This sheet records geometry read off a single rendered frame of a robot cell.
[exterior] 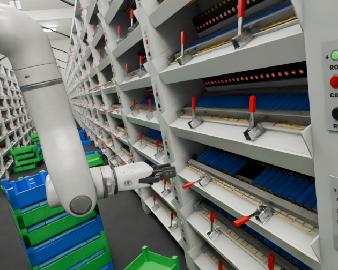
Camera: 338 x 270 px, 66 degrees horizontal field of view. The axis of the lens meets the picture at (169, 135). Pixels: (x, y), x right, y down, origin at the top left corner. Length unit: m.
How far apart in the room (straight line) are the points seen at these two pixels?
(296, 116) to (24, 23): 0.56
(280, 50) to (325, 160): 0.19
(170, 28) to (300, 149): 0.66
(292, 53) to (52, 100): 0.48
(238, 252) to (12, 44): 0.79
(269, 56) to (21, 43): 0.48
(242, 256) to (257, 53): 0.58
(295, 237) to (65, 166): 0.49
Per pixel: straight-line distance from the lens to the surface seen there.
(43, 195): 1.14
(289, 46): 0.47
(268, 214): 0.66
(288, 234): 0.62
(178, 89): 0.98
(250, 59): 0.54
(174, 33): 1.00
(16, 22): 0.63
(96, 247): 1.29
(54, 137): 0.63
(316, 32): 0.43
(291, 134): 0.55
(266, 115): 0.61
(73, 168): 0.59
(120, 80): 1.63
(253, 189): 0.71
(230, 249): 0.89
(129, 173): 0.68
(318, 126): 0.45
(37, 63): 0.63
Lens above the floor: 0.83
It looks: 11 degrees down
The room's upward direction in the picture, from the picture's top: 11 degrees counter-clockwise
